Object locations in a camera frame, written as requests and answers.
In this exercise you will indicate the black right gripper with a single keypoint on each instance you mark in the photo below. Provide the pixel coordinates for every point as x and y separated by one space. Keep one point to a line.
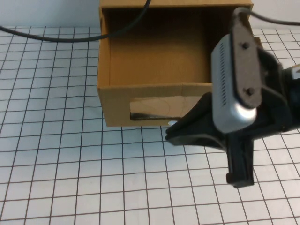
275 105

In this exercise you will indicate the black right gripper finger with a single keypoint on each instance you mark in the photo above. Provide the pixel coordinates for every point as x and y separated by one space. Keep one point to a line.
197 117
180 140

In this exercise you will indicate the cardboard shoe box drawer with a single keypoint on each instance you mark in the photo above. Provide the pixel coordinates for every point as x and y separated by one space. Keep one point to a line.
114 105

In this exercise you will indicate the dark camera mounting plate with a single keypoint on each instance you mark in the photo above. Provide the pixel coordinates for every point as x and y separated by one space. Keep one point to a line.
246 70

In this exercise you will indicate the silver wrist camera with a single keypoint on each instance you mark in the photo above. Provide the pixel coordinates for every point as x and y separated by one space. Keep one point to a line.
225 70

